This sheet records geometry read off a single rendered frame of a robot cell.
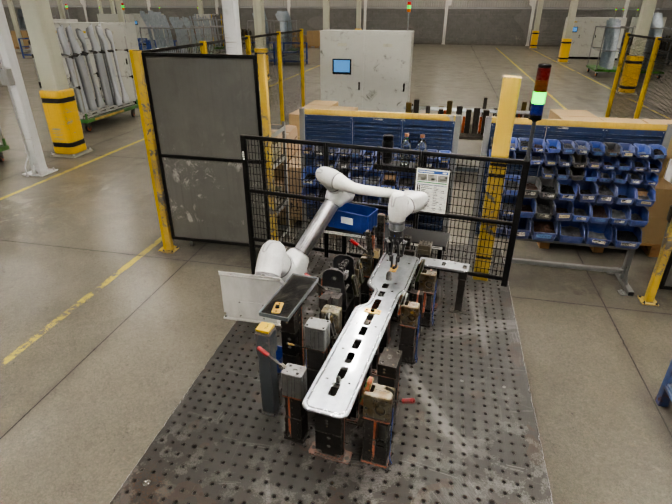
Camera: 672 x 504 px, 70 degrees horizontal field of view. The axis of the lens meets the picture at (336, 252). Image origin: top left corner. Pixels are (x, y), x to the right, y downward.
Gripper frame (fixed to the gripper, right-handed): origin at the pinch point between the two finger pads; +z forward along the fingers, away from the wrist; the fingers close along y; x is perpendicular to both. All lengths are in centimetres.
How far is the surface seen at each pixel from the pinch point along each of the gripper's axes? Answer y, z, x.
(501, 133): -47, -64, -58
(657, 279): -194, 80, -193
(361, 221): 29.7, -6.9, -33.9
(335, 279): 20, -9, 46
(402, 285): -8.7, 4.6, 17.1
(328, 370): 6, 4, 95
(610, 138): -134, -32, -219
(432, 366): -32, 35, 42
